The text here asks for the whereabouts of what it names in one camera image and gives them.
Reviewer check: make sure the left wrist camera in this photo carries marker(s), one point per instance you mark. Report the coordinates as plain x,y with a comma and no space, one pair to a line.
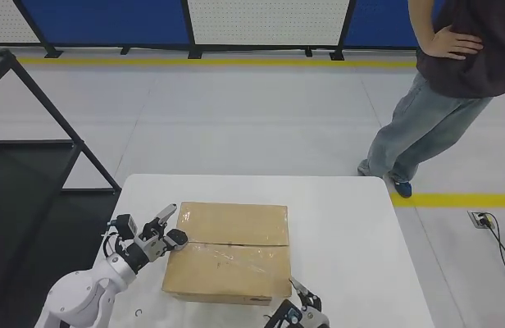
125,225

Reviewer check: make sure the black metal frame rack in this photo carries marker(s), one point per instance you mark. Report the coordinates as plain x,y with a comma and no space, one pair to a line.
51,110

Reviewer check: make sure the blue partition panel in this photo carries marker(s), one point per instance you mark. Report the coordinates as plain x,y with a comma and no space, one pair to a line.
383,22
109,20

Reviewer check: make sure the large brown taped carton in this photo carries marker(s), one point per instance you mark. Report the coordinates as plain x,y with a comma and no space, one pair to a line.
230,254

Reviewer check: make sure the power strip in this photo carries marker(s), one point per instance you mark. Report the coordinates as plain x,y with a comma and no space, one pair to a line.
478,220

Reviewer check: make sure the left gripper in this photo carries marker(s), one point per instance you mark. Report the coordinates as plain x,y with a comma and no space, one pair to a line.
148,248

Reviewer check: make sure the white perforated partition panel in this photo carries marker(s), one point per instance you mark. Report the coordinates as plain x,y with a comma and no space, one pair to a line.
8,20
269,20

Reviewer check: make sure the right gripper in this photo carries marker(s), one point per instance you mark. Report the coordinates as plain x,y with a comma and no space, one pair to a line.
316,319

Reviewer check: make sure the person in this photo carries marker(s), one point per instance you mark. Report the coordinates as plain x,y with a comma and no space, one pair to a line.
453,82

